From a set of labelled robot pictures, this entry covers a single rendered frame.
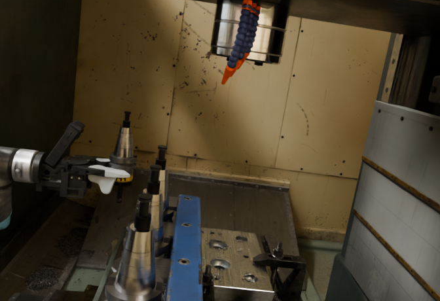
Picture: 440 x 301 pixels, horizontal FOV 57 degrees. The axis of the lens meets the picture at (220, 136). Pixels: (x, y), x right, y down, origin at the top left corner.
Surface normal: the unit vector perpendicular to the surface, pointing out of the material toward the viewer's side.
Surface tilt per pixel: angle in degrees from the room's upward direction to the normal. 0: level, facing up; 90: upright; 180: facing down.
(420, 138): 90
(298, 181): 90
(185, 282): 0
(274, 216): 24
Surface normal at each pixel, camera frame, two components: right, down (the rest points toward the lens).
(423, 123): -0.99, -0.11
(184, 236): 0.15, -0.97
